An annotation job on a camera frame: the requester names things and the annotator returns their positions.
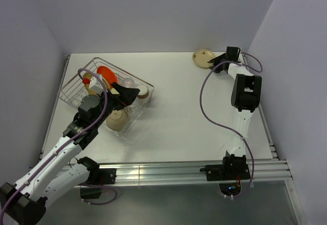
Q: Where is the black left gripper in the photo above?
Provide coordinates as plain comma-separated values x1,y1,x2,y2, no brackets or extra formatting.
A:
92,82,139,128

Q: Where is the steel cup brown band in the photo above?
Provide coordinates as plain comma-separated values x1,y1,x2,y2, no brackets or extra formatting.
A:
137,85,149,99

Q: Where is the beige patterned plate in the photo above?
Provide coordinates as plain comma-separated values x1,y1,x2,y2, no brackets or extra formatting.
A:
192,49,216,68

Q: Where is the beige floral ceramic bowl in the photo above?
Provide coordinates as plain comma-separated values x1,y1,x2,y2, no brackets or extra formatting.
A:
106,110,129,132

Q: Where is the orange plastic plate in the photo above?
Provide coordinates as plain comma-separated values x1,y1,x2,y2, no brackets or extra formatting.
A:
97,66,118,89

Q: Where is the yellow ceramic mug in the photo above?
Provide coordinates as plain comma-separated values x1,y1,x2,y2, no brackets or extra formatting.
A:
110,88,119,95

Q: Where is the beige plate green spot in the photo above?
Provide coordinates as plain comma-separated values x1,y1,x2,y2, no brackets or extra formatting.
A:
95,74,111,94

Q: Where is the woven bamboo tray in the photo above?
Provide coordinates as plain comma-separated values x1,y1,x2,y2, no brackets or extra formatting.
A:
82,72,100,96

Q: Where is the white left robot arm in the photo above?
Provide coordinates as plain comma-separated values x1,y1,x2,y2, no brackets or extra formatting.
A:
1,83,140,224

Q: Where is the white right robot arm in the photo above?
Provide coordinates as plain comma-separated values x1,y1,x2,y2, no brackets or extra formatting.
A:
209,46,262,179

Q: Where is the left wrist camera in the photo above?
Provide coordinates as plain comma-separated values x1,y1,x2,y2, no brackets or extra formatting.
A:
89,76,97,91

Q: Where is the wire dish rack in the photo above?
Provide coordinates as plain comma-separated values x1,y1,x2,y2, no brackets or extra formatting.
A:
59,57,154,137

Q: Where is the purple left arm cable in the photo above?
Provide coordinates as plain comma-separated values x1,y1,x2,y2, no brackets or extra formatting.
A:
0,68,109,223

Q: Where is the aluminium rail frame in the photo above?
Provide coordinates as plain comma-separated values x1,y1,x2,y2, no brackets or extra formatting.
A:
24,54,293,190

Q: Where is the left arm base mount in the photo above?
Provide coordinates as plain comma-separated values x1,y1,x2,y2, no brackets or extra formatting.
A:
79,168,118,206

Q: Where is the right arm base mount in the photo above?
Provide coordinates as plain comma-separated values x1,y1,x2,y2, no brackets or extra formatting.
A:
199,164,252,196

